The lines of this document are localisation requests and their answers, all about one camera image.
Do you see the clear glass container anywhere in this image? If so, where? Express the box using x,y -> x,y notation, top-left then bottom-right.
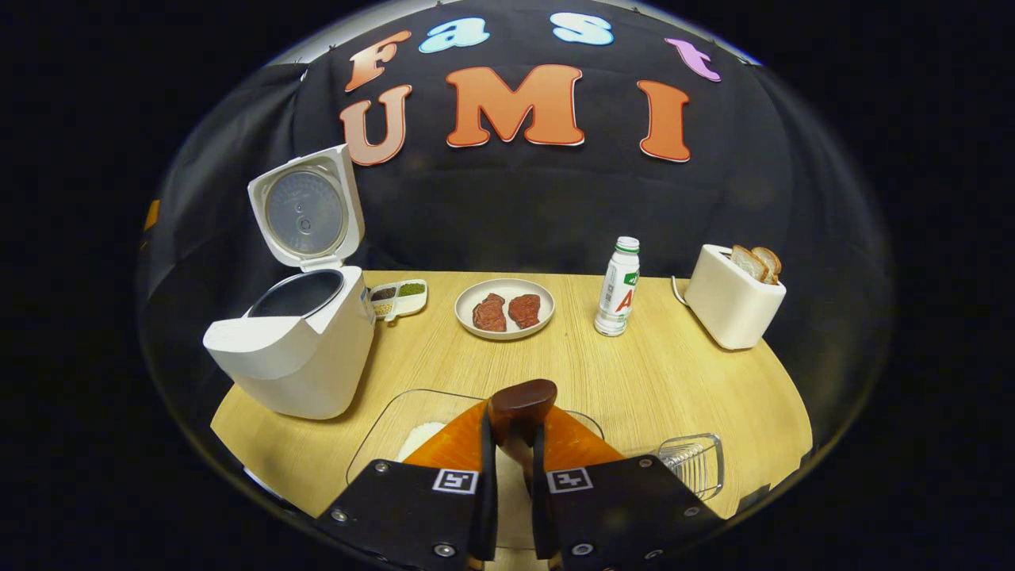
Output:
346,389 -> 605,550

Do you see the white rice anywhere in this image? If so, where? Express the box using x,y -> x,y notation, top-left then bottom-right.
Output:
396,421 -> 449,462

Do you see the white rice cooker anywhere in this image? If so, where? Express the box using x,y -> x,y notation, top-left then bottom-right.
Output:
203,144 -> 377,420

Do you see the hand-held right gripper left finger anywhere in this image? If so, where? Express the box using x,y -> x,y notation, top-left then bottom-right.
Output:
317,400 -> 499,571

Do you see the red meat piece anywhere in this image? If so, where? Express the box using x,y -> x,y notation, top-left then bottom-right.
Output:
473,293 -> 508,332
508,294 -> 542,329

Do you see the metal wire chopstick holder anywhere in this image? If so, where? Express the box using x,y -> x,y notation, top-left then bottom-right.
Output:
657,433 -> 725,500

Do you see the white round plate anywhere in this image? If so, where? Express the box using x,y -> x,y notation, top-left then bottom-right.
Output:
454,278 -> 555,341

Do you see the white drink bottle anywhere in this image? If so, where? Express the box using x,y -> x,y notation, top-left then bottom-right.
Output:
594,236 -> 641,337

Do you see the white toaster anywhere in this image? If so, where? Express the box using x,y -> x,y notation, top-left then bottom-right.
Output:
684,244 -> 787,351

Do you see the black backdrop cloth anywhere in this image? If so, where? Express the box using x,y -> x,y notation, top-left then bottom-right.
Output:
139,0 -> 893,477

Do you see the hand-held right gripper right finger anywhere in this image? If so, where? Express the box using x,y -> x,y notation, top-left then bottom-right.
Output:
530,404 -> 724,571

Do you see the toast bread slice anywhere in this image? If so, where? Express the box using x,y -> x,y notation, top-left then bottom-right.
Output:
752,247 -> 783,285
730,245 -> 770,282

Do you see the brown wooden spoon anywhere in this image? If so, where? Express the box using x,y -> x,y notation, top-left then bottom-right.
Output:
488,379 -> 557,492

